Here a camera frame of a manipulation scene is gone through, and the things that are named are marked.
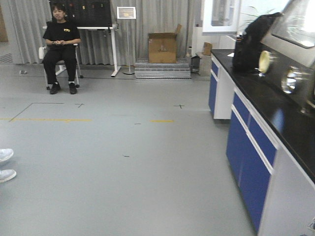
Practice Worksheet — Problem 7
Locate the seated person in black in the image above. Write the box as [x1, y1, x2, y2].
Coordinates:
[43, 3, 81, 94]

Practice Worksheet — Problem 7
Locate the steel glove box chamber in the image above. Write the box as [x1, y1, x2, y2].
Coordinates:
[262, 0, 315, 115]

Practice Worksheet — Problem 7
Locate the upper white sneaker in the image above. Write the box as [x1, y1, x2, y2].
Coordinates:
[0, 148, 14, 163]

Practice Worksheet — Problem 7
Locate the black backpack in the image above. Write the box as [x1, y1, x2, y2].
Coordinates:
[232, 12, 282, 72]

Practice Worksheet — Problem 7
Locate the black pegboard panel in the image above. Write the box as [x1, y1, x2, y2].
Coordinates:
[49, 0, 112, 27]

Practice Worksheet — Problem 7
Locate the white folding chair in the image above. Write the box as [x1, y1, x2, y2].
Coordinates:
[38, 44, 84, 90]

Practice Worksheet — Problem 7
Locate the small cardboard box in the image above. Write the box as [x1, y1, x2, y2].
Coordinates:
[202, 42, 213, 56]

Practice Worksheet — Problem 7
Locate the white wall cabinet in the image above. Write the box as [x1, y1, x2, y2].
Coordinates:
[202, 0, 241, 35]

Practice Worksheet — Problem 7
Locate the grey floor grate platform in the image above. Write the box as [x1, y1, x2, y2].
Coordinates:
[134, 59, 191, 80]

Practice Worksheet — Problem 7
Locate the blue white lab counter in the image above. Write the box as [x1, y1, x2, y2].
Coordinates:
[209, 49, 315, 236]

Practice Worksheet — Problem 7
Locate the white standing desk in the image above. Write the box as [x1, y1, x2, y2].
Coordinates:
[43, 24, 122, 78]

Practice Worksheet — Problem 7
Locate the open cardboard box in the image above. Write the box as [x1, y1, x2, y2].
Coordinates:
[148, 24, 182, 63]

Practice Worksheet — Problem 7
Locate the sign on metal stand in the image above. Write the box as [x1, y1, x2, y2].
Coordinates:
[117, 6, 136, 75]

